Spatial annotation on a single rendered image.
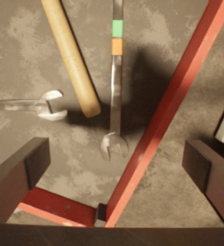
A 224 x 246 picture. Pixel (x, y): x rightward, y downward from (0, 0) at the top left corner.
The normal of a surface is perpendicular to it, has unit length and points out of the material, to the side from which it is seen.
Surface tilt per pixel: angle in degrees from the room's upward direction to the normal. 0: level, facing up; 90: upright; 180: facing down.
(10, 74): 0
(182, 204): 0
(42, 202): 90
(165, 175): 0
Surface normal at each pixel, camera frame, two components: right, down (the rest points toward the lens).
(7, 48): -0.01, 0.27
